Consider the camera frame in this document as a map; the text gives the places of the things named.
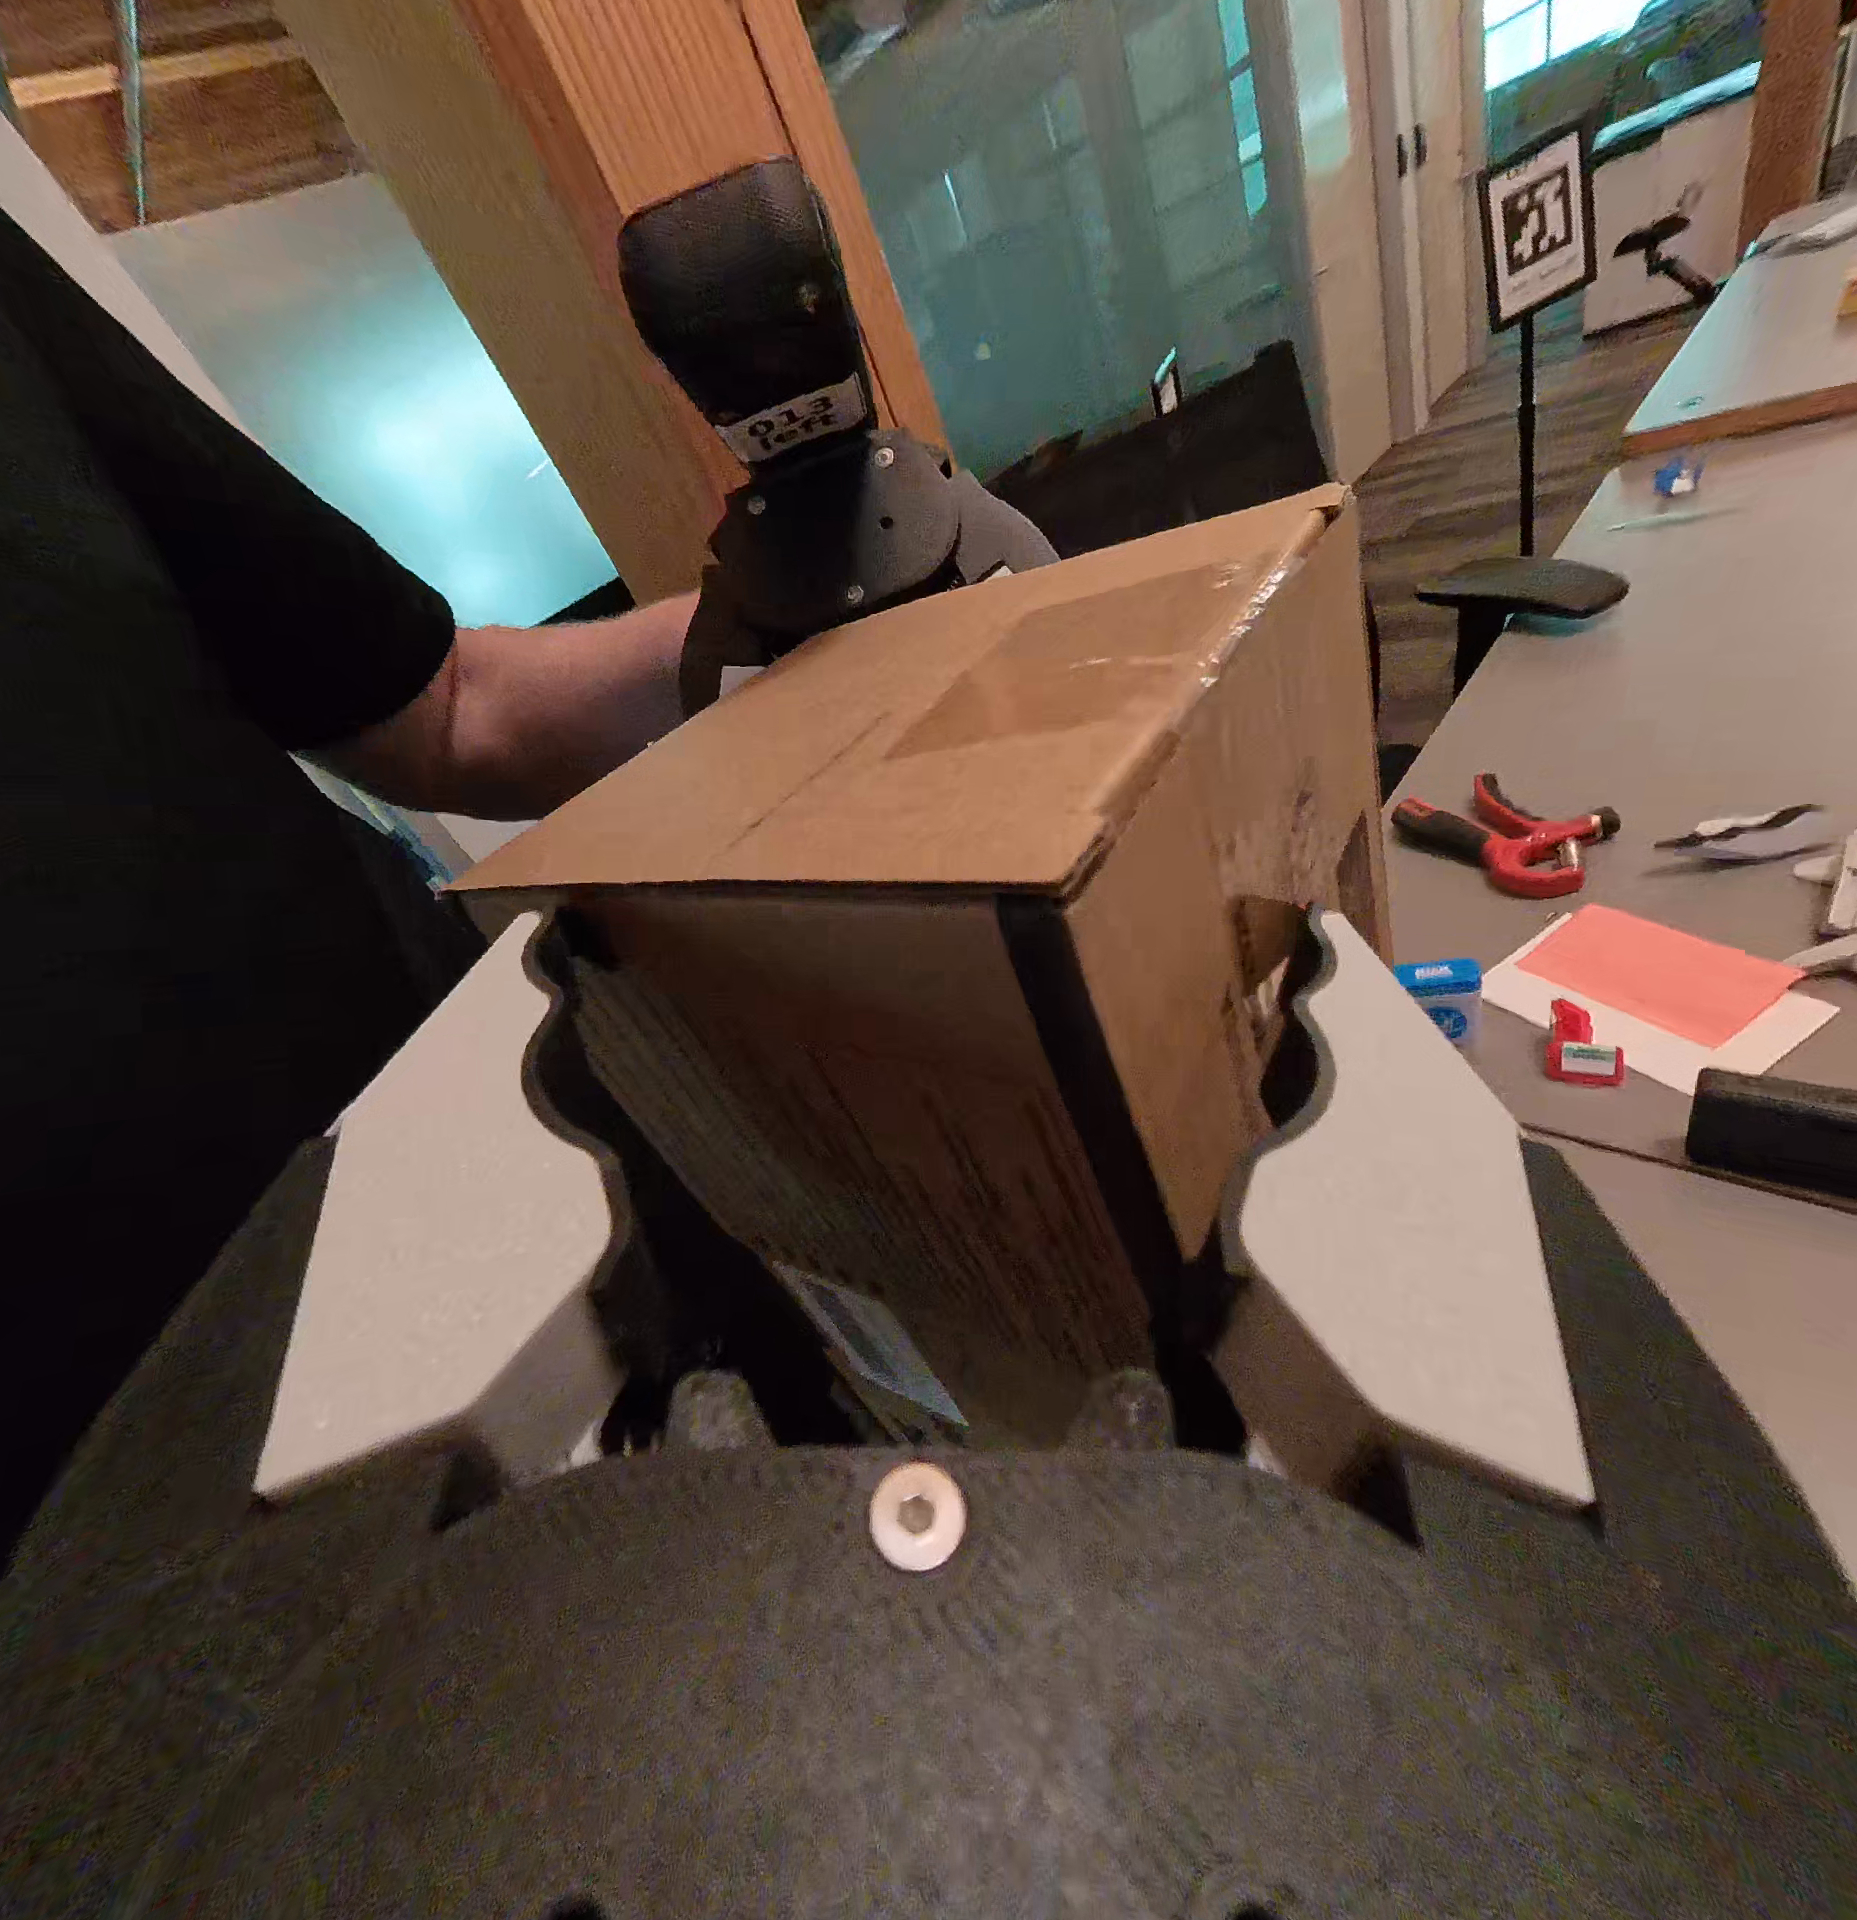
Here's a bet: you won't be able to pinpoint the pink paper sheet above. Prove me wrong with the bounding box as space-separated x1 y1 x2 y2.
1558 904 1806 1049

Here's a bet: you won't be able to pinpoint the person's left forearm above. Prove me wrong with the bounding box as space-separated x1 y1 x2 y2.
303 592 703 820

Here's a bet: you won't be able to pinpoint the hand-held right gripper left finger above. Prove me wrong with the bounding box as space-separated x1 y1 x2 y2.
251 905 636 1501

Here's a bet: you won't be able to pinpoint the marker sign on stand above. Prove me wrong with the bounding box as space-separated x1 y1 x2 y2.
1475 123 1601 559

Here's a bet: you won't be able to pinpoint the white door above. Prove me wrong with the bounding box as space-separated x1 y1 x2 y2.
1361 0 1475 439

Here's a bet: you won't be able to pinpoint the small blue box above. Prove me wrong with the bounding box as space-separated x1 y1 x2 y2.
1392 960 1482 1049

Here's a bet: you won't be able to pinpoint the red and black pliers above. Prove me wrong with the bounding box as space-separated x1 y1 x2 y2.
1391 772 1623 899

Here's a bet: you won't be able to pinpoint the brown cardboard box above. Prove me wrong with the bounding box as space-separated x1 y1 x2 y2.
448 482 1392 1450

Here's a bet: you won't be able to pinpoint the black and grey scissors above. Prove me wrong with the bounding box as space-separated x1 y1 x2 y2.
1652 804 1833 868

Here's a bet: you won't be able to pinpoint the white paper sheet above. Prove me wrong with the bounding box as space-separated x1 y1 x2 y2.
1481 905 1841 1094

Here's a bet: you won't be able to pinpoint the wooden pillar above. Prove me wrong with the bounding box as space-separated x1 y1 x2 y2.
273 0 949 605

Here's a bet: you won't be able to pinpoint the small red labelled tool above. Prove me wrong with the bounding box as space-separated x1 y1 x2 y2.
1542 996 1627 1086

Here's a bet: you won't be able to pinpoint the black case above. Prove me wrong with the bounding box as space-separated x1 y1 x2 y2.
1684 1067 1857 1210

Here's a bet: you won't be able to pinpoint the black exercise bike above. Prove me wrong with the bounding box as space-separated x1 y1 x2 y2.
1613 205 1724 310

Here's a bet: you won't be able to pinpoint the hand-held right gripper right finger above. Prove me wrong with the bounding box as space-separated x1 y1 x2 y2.
1213 905 1596 1510

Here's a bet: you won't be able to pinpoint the person's black shirt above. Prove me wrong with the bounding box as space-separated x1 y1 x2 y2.
0 179 486 1622

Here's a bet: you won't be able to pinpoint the black office chair armrest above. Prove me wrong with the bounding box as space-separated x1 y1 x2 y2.
1415 558 1632 699

